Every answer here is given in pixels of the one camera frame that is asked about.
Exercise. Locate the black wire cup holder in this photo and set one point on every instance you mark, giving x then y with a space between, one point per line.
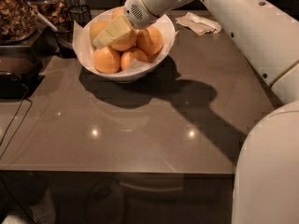
80 14

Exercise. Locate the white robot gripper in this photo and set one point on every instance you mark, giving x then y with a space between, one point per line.
135 10

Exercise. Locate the black appliance on left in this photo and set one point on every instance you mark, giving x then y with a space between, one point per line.
19 72

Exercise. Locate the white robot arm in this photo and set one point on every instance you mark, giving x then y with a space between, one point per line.
266 189

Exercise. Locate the white ceramic bowl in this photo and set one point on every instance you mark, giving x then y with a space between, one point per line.
130 75

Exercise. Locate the large glass snack jar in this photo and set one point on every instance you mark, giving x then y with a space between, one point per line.
17 21

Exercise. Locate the folded paper napkins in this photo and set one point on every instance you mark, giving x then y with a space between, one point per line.
199 24

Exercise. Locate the dark glass cup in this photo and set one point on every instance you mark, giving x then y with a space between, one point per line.
64 39

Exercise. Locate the orange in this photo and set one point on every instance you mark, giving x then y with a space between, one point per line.
132 54
116 12
150 40
96 28
107 60
126 42

